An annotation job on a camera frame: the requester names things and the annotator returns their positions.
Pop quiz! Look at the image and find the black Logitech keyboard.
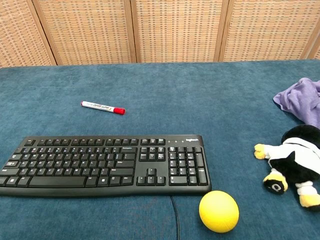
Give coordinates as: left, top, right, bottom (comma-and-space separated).
0, 134, 213, 198

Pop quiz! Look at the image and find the red cap whiteboard marker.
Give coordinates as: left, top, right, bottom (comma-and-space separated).
80, 100, 126, 116

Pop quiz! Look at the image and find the woven wicker folding screen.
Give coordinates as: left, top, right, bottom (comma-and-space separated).
0, 0, 320, 68

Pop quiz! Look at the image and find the yellow foam ball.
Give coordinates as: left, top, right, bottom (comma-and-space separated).
198, 190, 240, 234

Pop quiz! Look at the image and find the crumpled purple cloth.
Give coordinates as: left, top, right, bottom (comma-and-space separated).
272, 77, 320, 125

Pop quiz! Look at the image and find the black white plush penguin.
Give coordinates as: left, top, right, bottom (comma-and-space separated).
253, 124, 320, 212

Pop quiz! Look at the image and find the thin dark cable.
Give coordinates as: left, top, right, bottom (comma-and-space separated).
169, 195, 181, 240

